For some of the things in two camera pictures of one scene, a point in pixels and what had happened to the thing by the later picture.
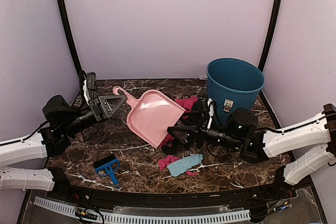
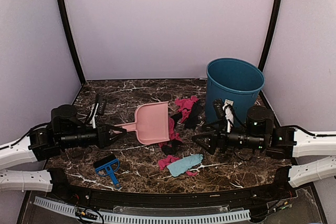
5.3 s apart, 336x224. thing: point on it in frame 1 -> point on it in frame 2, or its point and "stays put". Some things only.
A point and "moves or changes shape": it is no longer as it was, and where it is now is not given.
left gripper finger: x=110 y=114 -> x=113 y=139
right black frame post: x=273 y=27 stays put
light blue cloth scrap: x=179 y=167 stays put
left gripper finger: x=123 y=97 -> x=117 y=128
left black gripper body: x=96 y=107 -> x=102 y=136
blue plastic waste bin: x=232 y=84 stays put
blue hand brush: x=107 y=167 stays put
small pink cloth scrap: x=164 y=162 stays put
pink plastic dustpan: x=150 y=115 moves or changes shape
